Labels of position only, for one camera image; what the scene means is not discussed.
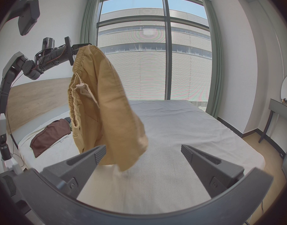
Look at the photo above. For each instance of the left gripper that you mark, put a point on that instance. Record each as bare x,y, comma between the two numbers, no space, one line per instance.
59,55

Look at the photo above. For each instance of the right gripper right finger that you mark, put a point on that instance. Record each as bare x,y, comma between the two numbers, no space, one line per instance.
211,170

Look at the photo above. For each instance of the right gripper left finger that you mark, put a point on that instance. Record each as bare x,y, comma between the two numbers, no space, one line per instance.
75,170

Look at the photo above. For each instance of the tan shorts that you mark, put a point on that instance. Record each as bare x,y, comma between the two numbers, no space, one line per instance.
106,106

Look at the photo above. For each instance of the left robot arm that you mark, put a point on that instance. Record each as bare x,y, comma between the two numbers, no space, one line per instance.
28,67

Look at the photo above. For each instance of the bed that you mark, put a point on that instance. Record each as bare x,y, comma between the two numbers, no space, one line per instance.
181,130

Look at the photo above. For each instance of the grey-green curtain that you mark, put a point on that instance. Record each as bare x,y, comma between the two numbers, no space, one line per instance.
213,67
88,20

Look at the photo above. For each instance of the white garment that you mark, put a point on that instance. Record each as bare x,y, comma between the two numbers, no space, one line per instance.
61,139

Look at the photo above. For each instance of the brown garment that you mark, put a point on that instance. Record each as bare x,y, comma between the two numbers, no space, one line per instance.
49,135

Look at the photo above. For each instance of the black garment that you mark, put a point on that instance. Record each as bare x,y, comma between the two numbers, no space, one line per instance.
67,119

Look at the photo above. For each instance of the window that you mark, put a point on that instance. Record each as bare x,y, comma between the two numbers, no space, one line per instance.
145,67

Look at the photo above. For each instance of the grey dressing table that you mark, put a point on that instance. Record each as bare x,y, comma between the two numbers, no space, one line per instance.
280,108

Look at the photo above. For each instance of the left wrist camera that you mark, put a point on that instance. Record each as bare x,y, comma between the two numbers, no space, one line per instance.
48,43

